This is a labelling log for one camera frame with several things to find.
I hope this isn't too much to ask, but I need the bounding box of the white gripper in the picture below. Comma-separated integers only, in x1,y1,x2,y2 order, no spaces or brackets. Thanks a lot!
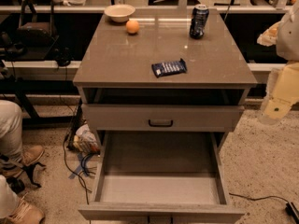
259,62,299,125

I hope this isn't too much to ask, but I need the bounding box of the blue rxbar blueberry bar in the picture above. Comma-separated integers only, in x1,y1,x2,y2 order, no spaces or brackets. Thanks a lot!
151,59,187,77

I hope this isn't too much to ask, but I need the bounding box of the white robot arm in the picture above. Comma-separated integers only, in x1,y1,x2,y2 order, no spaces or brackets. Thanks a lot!
257,1,299,124

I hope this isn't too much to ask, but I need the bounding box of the grey drawer cabinet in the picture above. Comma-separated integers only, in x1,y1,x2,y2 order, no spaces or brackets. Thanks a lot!
72,7,258,224

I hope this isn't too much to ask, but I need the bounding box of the open lower drawer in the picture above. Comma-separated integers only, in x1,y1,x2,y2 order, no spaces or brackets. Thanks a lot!
78,132,245,224

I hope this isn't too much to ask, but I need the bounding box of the closed upper drawer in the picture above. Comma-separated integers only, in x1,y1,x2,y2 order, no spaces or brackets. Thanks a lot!
82,105,244,132

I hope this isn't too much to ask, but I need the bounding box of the blue soda can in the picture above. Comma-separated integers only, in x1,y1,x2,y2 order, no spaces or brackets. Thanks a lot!
189,4,209,39

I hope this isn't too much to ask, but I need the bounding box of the orange fruit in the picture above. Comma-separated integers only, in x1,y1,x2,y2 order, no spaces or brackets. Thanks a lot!
126,20,139,35

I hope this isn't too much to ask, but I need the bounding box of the white bowl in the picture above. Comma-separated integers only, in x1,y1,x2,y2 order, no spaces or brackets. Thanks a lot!
104,4,135,22

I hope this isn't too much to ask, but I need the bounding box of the snack bag on floor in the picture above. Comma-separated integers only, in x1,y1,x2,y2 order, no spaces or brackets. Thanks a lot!
73,124,100,154

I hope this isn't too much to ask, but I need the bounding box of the black bag on shelf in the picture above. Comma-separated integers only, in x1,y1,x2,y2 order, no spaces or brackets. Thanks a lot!
16,0,59,47

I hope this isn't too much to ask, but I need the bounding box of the person leg upper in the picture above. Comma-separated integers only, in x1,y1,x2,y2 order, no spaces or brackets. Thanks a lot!
0,100,22,161

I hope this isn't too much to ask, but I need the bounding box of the person leg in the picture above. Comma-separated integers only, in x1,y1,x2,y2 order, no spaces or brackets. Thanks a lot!
0,100,22,161
0,175,19,218

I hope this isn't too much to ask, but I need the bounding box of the tan boot upper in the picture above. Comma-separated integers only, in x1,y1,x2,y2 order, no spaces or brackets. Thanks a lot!
0,145,45,177

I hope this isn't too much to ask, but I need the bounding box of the tan boot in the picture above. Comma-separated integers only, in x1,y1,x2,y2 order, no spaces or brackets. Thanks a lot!
0,145,45,177
0,197,46,224

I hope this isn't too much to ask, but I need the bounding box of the tan boot lower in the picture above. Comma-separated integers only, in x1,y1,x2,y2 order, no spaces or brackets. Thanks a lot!
0,197,46,224

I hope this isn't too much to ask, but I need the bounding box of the person leg lower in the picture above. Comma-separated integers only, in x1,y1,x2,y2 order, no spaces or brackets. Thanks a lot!
0,175,19,218

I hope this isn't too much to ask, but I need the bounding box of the blue cable on floor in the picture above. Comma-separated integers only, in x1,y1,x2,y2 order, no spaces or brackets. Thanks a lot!
78,152,98,177

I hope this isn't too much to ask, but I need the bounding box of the black cable on floor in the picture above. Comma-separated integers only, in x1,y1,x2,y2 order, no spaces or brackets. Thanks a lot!
62,100,93,205

